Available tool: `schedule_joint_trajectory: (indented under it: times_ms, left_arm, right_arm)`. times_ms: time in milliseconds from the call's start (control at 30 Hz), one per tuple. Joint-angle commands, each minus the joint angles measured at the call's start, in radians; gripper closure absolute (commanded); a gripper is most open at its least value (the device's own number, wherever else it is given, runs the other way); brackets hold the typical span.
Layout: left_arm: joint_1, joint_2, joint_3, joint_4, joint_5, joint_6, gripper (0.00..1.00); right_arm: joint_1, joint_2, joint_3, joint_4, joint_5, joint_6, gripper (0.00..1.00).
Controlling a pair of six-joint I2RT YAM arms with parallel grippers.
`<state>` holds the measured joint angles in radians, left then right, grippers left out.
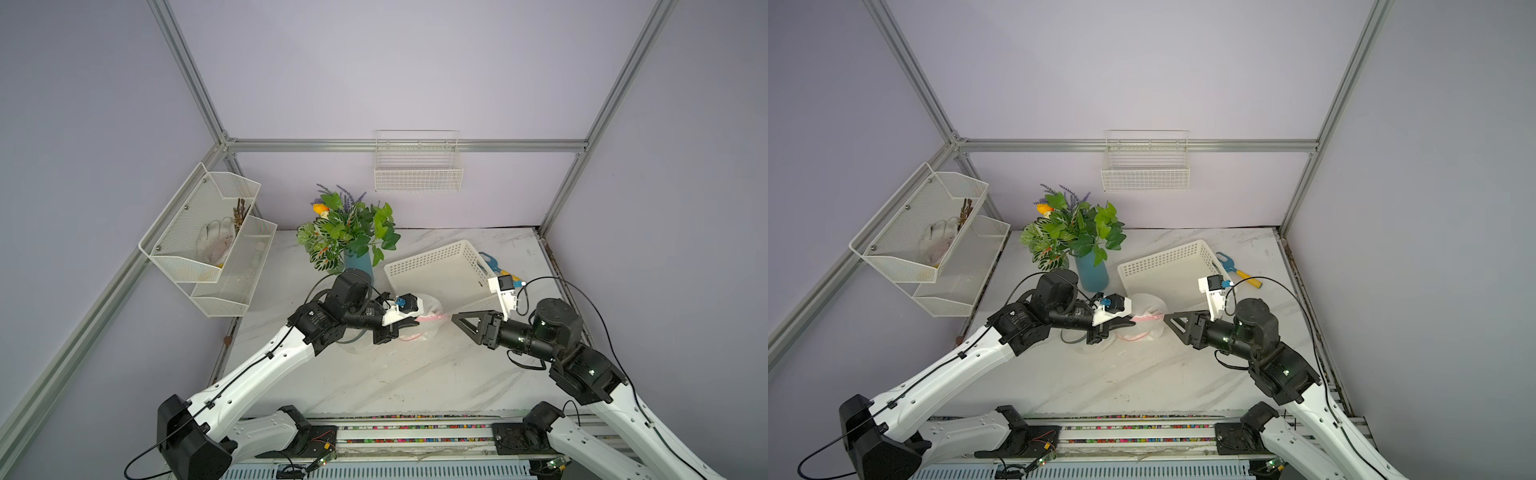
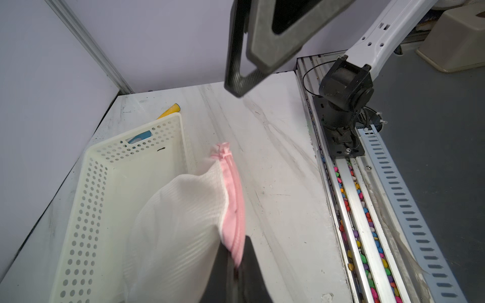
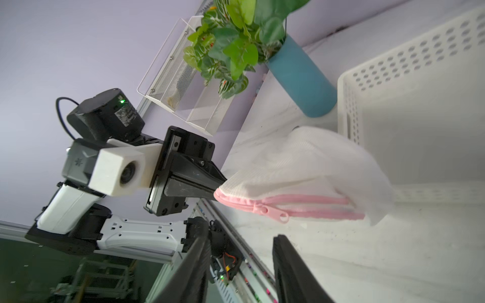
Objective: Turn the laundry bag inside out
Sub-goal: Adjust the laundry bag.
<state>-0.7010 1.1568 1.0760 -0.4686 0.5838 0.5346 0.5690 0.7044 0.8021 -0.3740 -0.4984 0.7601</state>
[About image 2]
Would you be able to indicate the grey slotted cable duct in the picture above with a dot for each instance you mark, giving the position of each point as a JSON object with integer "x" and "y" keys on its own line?
{"x": 427, "y": 268}

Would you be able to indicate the beige plastic stool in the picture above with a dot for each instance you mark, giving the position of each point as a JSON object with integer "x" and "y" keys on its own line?
{"x": 456, "y": 42}

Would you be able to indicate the pink rimmed mesh laundry bag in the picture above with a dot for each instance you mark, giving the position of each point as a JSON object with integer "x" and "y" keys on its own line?
{"x": 175, "y": 238}

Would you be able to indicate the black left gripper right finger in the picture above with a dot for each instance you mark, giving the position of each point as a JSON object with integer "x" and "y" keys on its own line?
{"x": 250, "y": 283}

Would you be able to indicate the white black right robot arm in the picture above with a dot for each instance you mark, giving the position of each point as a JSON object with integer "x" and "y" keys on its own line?
{"x": 348, "y": 85}

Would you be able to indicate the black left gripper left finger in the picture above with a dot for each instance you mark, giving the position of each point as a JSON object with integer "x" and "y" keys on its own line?
{"x": 221, "y": 285}

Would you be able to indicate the cream perforated plastic basket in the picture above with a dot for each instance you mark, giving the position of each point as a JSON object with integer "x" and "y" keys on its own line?
{"x": 117, "y": 178}

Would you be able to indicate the aluminium frame rail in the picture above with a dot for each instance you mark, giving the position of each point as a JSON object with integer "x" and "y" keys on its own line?
{"x": 70, "y": 20}

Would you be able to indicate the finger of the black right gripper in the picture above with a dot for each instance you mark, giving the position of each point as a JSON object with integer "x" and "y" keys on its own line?
{"x": 277, "y": 30}
{"x": 250, "y": 49}

